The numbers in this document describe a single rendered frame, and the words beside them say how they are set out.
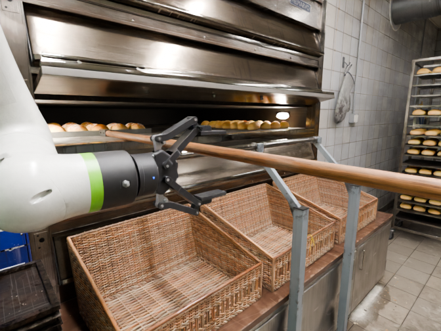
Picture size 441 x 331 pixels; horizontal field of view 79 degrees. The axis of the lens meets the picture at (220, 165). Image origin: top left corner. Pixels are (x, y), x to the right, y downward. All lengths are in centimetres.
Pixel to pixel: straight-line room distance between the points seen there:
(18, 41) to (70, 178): 76
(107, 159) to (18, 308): 54
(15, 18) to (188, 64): 64
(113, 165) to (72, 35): 79
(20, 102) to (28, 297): 57
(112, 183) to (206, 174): 101
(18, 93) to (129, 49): 78
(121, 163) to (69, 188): 8
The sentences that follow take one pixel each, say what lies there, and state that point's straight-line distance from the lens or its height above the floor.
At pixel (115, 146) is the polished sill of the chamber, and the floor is 116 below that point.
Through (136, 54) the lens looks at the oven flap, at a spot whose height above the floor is 153.
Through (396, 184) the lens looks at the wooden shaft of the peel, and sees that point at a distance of 48.
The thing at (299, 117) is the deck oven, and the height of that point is 126.
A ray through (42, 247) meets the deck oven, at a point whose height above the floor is 82.
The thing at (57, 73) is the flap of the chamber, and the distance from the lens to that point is 96.
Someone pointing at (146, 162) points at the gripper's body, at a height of 121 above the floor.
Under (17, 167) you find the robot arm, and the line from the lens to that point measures 41.
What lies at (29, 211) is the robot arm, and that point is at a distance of 40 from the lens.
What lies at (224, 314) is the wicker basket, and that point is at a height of 62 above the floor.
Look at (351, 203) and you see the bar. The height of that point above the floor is 86.
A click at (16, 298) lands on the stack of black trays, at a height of 83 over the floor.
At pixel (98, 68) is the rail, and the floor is 143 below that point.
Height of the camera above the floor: 129
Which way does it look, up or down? 11 degrees down
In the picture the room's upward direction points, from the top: straight up
